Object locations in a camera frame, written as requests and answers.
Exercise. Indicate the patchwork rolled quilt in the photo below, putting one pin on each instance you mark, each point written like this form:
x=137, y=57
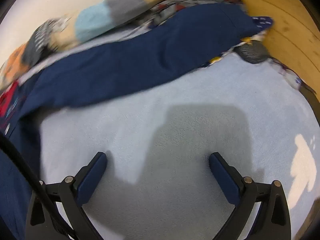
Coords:
x=68, y=31

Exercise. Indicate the dark grey mesh object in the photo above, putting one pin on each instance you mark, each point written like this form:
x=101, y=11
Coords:
x=253, y=53

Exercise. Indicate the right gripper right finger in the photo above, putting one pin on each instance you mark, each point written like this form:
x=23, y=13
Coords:
x=272, y=220

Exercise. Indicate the wooden headboard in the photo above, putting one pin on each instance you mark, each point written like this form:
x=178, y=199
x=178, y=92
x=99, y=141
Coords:
x=294, y=38

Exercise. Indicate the navy blue work jacket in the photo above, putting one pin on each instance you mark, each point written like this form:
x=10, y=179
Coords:
x=181, y=45

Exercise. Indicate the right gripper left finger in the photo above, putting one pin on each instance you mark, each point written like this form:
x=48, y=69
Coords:
x=73, y=192

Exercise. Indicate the light blue cloud bedsheet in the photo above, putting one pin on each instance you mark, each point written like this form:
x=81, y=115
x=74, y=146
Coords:
x=158, y=184

